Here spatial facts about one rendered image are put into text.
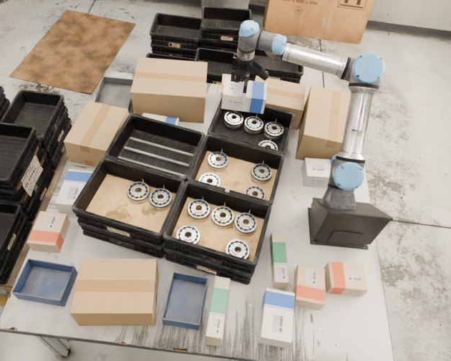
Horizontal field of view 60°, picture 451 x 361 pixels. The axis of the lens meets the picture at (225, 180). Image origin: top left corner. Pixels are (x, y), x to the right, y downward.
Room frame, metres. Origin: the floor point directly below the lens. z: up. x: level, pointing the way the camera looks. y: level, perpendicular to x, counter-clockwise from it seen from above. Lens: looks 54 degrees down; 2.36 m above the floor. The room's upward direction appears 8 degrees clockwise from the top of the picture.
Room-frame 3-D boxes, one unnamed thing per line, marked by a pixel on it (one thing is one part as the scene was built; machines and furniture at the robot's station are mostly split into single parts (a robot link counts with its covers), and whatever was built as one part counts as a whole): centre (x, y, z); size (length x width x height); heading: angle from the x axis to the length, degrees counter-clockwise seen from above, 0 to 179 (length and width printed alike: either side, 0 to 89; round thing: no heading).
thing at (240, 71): (1.43, 0.00, 1.25); 0.09 x 0.08 x 0.12; 91
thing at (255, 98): (1.43, -0.03, 1.10); 0.20 x 0.12 x 0.09; 91
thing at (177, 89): (1.73, 0.39, 0.80); 0.40 x 0.30 x 0.20; 96
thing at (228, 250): (0.75, -0.09, 0.86); 0.10 x 0.10 x 0.01
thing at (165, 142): (1.20, 0.35, 0.87); 0.40 x 0.30 x 0.11; 81
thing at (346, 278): (0.75, -0.59, 0.74); 0.16 x 0.12 x 0.07; 94
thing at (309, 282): (0.68, -0.42, 0.74); 0.16 x 0.12 x 0.07; 177
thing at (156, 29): (2.85, 0.57, 0.31); 0.40 x 0.30 x 0.34; 91
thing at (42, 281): (0.54, 0.68, 0.74); 0.20 x 0.15 x 0.07; 88
